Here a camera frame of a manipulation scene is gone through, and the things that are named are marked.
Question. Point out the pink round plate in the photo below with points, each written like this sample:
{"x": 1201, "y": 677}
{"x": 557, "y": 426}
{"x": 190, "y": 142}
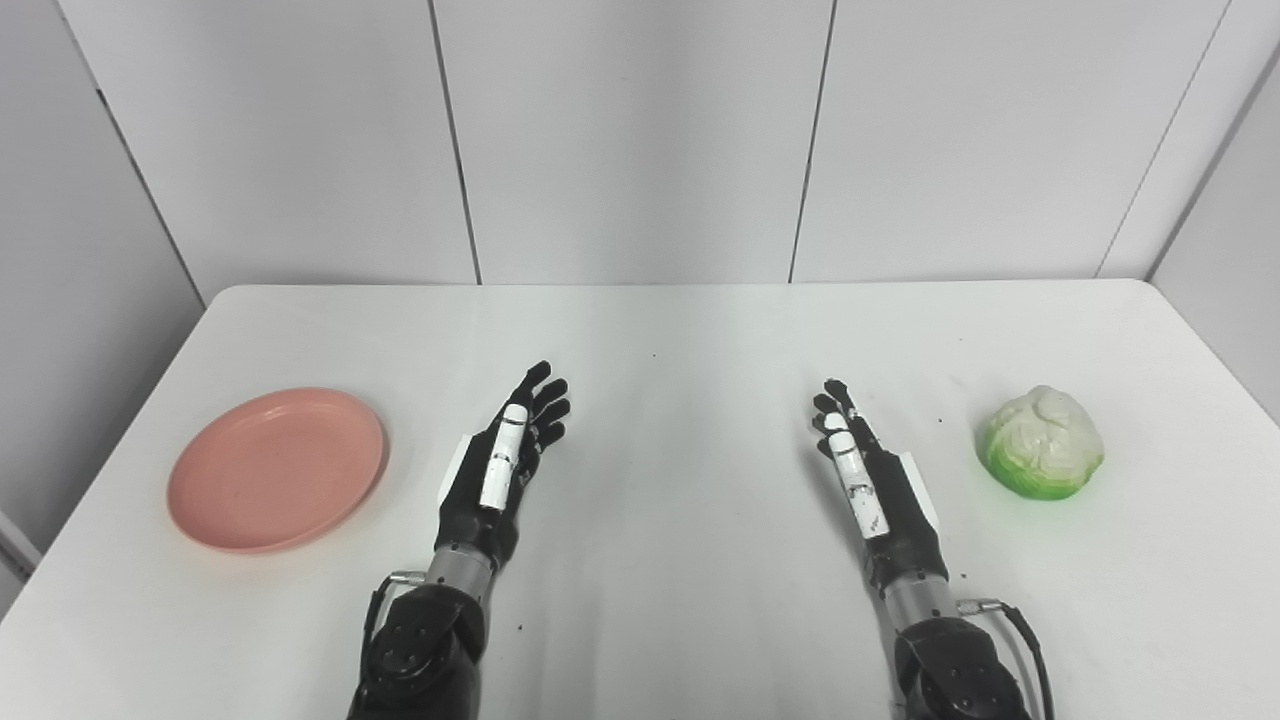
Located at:
{"x": 275, "y": 470}

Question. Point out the green white cabbage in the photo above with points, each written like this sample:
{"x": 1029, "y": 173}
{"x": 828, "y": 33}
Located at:
{"x": 1040, "y": 445}

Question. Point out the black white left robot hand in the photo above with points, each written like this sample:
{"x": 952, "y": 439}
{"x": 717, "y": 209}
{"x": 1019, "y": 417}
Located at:
{"x": 470, "y": 505}

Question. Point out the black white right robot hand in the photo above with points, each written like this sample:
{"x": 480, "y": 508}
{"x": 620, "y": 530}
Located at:
{"x": 900, "y": 520}

